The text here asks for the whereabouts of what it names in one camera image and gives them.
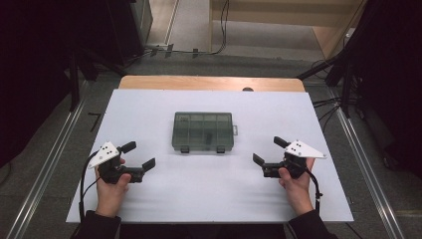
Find dark curtain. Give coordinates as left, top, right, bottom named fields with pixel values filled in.
left=0, top=0, right=110, bottom=168
left=347, top=0, right=422, bottom=178

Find black metal stand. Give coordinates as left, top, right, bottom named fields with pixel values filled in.
left=297, top=19, right=369, bottom=119
left=68, top=46, right=128, bottom=113

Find wooden table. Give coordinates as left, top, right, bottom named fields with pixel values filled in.
left=117, top=75, right=307, bottom=94

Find light wooden cabinet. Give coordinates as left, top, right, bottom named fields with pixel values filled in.
left=208, top=0, right=369, bottom=60

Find person's left hand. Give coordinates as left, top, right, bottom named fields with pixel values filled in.
left=94, top=158, right=132, bottom=218

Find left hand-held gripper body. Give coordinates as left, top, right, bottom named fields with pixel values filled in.
left=87, top=141, right=146, bottom=185

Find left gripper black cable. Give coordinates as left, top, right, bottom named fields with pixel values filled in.
left=78, top=150, right=101, bottom=224

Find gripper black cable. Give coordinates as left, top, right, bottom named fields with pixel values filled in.
left=303, top=165, right=323, bottom=215
left=78, top=150, right=101, bottom=224

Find grey transparent plastic compartment box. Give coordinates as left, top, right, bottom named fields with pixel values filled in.
left=171, top=112, right=239, bottom=154

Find black floor cables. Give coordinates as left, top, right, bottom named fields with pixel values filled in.
left=312, top=96, right=350, bottom=131

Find person's right hand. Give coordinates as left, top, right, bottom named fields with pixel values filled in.
left=278, top=156, right=317, bottom=217

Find aluminium floor rail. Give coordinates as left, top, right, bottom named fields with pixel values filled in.
left=332, top=99, right=406, bottom=239
left=4, top=79, right=89, bottom=239

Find dark cabinet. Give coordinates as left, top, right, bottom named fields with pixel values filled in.
left=105, top=0, right=154, bottom=65

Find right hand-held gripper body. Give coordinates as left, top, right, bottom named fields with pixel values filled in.
left=262, top=139, right=327, bottom=180

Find black hanging cable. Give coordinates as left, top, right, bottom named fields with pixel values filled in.
left=145, top=0, right=231, bottom=58

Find white table board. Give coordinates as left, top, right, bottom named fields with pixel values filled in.
left=65, top=88, right=354, bottom=224

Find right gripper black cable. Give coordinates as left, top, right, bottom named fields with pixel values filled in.
left=303, top=165, right=323, bottom=215

